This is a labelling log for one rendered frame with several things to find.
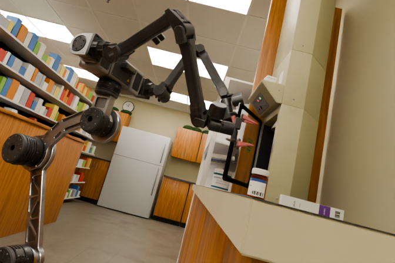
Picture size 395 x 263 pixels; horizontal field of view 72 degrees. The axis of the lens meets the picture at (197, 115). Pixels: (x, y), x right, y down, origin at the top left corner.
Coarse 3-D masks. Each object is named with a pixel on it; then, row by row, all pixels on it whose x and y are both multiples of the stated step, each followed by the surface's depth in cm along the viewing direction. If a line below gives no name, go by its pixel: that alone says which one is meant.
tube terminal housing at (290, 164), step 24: (288, 72) 135; (312, 72) 138; (288, 96) 132; (312, 96) 138; (264, 120) 159; (288, 120) 129; (312, 120) 138; (288, 144) 126; (312, 144) 138; (288, 168) 124; (288, 192) 121
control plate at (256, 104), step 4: (260, 96) 145; (256, 100) 153; (260, 100) 147; (264, 100) 143; (256, 104) 156; (260, 104) 150; (264, 104) 146; (268, 104) 141; (256, 108) 159; (260, 108) 153; (264, 108) 148; (260, 112) 156
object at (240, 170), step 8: (256, 120) 154; (240, 128) 139; (248, 128) 146; (256, 128) 155; (240, 136) 139; (248, 136) 147; (256, 136) 155; (232, 152) 133; (240, 152) 140; (248, 152) 148; (232, 160) 134; (240, 160) 141; (248, 160) 148; (224, 168) 129; (232, 168) 134; (240, 168) 141; (248, 168) 149; (232, 176) 135; (240, 176) 142; (248, 176) 149
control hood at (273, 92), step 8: (264, 80) 134; (256, 88) 145; (264, 88) 136; (272, 88) 133; (280, 88) 133; (256, 96) 150; (264, 96) 141; (272, 96) 132; (280, 96) 132; (272, 104) 137; (256, 112) 162; (264, 112) 152
